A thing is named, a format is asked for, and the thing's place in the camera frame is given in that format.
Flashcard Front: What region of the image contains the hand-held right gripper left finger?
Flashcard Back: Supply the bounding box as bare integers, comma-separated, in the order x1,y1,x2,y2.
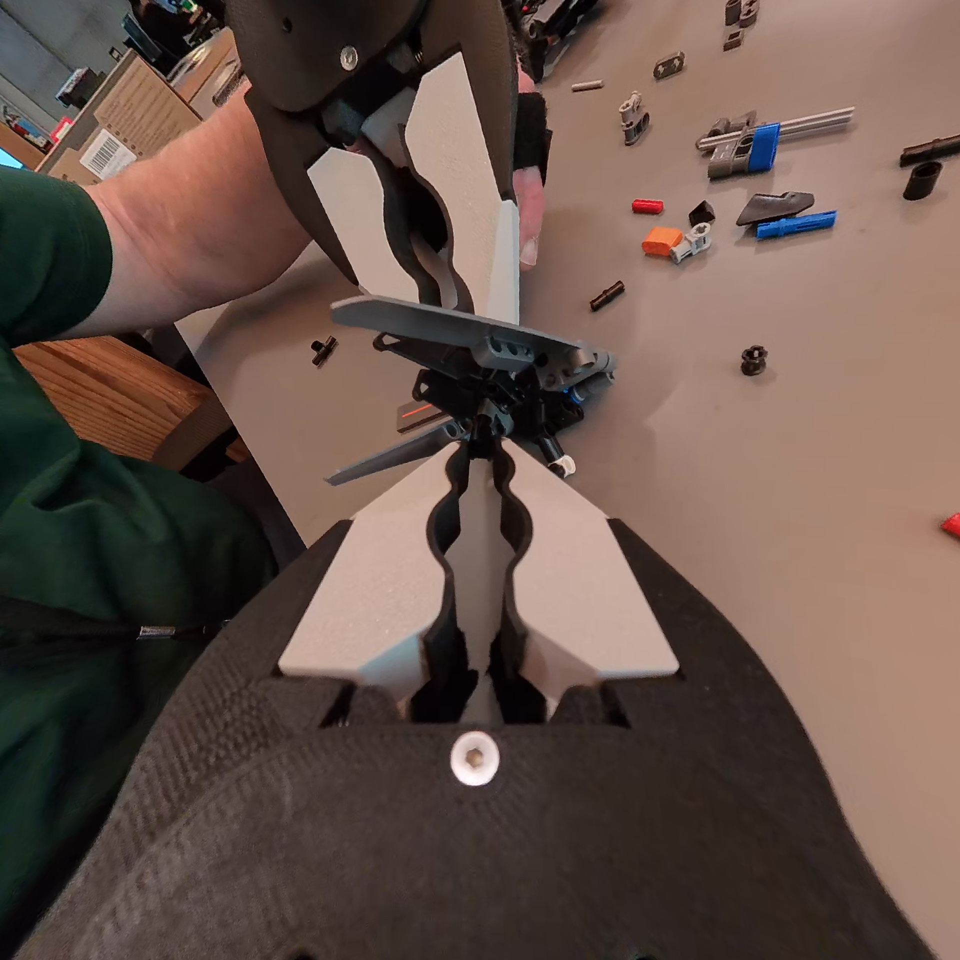
277,441,480,725

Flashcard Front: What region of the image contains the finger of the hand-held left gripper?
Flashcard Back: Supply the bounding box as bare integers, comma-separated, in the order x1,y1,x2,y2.
405,51,522,327
307,88,451,310

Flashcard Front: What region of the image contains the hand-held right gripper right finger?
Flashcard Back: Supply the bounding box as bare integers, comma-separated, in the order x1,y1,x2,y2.
486,439,681,725

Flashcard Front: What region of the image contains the dark grey lego spaceship model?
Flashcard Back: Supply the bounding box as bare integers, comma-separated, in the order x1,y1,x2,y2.
324,294,618,487

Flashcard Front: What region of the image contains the person's left forearm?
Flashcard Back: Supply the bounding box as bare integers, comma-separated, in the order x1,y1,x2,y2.
84,81,360,342

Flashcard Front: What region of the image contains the black lego assembly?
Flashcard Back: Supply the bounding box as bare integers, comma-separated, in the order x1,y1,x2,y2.
501,0,601,84

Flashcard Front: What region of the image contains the grey and blue lego assembly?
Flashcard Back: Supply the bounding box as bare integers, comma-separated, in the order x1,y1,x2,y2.
695,106,856,181

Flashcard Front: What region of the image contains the dark grey curved lego panel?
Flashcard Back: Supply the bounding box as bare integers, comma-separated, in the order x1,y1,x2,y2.
735,191,816,228

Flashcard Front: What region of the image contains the blue lego axle pin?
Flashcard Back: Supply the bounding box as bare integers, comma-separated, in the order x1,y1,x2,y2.
755,210,837,241

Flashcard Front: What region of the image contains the long black lego piece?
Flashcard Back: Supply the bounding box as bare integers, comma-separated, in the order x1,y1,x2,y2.
899,134,960,168

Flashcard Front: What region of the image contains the person's left hand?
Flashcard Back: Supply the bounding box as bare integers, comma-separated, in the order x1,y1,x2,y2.
513,63,544,273

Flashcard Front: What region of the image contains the small cardboard box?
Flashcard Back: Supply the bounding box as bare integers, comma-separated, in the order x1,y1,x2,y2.
166,28,243,115

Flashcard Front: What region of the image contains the large cardboard box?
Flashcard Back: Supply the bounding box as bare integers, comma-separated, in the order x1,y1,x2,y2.
37,56,205,186

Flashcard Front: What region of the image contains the person's green sweater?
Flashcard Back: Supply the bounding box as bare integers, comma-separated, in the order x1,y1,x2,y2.
0,166,280,931

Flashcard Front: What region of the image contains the wooden cabinet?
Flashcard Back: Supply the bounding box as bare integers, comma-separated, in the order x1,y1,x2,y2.
13,335,249,470

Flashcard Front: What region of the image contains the black drawstring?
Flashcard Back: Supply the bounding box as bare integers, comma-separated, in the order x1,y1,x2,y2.
0,596,230,665

